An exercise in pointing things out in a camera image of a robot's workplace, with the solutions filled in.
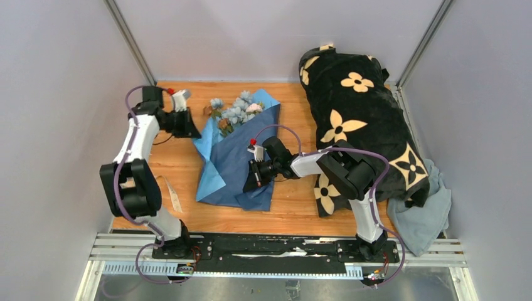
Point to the left aluminium corner post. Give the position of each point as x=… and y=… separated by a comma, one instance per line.
x=130, y=41

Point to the blue wrapping paper sheet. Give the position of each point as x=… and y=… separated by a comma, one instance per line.
x=225, y=158

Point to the fake flower bunch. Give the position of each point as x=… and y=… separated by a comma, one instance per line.
x=228, y=118

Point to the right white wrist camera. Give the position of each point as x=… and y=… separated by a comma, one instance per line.
x=258, y=152

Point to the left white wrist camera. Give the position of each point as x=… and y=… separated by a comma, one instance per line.
x=179, y=100

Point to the right aluminium corner post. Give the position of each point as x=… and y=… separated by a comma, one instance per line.
x=435, y=23

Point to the grey blue cloth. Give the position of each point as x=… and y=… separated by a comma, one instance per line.
x=419, y=227

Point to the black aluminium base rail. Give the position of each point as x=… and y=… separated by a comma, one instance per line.
x=218, y=255

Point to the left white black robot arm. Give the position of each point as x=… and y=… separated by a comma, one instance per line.
x=130, y=186

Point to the black floral plush blanket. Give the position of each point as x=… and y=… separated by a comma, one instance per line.
x=349, y=101

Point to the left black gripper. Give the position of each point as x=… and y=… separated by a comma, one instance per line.
x=190, y=128

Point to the aluminium corner post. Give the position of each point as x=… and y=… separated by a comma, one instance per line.
x=130, y=41
x=435, y=23

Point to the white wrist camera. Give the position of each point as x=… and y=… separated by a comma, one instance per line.
x=179, y=100
x=258, y=152

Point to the cream printed ribbon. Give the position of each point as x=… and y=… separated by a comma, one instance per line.
x=173, y=195

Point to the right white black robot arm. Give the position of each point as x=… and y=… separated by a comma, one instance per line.
x=342, y=171

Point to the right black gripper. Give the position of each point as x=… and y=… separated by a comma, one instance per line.
x=256, y=180

